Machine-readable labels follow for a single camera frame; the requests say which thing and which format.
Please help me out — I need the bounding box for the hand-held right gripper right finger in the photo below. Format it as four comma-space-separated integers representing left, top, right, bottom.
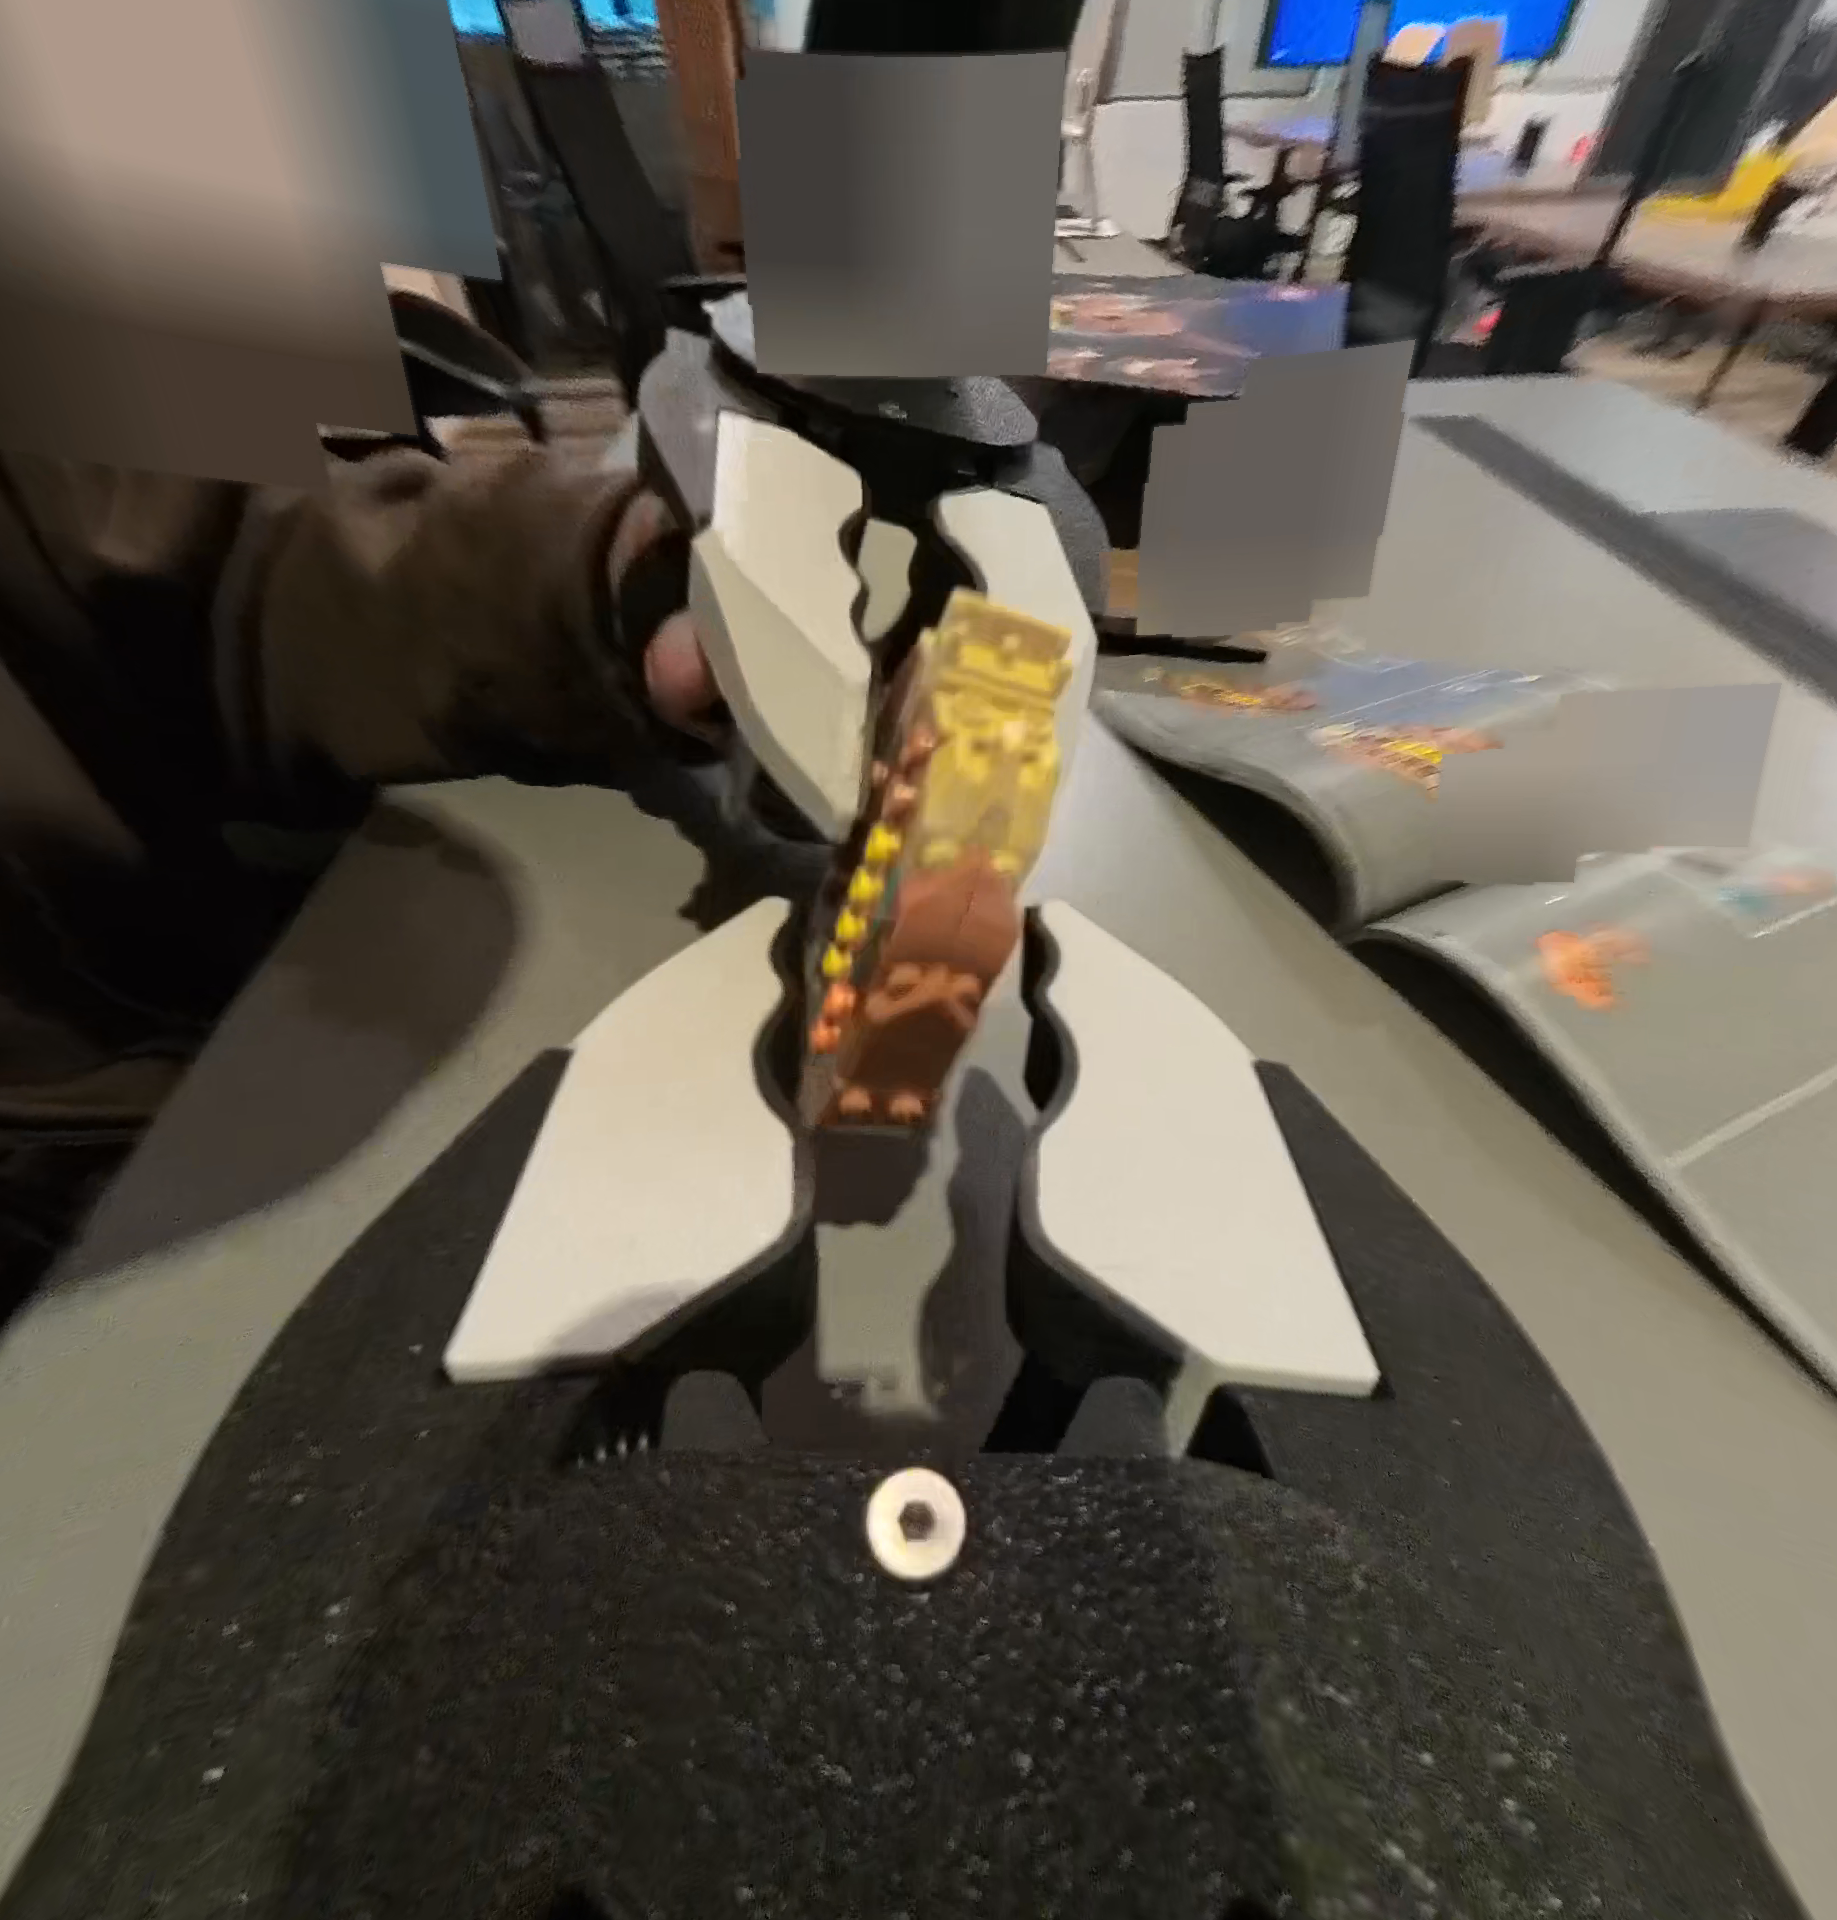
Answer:
1015, 898, 1382, 1456

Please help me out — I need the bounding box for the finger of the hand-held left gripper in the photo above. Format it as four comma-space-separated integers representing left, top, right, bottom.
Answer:
686, 409, 884, 845
928, 488, 1105, 708

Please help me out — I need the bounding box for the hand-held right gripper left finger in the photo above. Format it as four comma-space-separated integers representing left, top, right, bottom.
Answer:
442, 898, 827, 1384

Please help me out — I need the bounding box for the brown and tan brick assembly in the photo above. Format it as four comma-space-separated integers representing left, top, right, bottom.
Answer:
803, 589, 1082, 1131

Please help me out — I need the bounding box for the person's left forearm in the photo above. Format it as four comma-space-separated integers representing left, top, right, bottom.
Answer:
244, 449, 668, 792

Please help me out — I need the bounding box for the person's left hand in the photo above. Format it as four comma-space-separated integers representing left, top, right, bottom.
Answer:
640, 617, 729, 743

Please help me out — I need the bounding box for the colourful printed box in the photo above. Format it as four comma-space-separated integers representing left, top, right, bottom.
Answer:
1050, 276, 1349, 401

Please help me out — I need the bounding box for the black office chair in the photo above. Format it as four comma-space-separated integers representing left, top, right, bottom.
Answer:
1345, 56, 1479, 355
1168, 47, 1287, 264

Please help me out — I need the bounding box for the open instruction booklet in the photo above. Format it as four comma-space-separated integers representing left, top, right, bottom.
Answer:
1096, 632, 1837, 1416

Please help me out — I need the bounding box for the dark wooden table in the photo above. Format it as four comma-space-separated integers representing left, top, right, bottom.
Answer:
1456, 188, 1837, 455

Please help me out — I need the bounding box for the blue wall screen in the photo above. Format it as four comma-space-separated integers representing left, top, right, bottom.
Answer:
1261, 0, 1583, 72

